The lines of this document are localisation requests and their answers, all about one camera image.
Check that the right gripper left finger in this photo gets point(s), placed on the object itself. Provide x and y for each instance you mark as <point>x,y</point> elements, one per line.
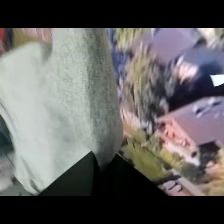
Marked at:
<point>75,180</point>

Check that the green garment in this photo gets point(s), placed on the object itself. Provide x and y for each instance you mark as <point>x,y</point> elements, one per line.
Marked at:
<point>63,106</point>

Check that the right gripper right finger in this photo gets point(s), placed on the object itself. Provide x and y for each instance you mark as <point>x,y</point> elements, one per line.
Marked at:
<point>128,181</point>

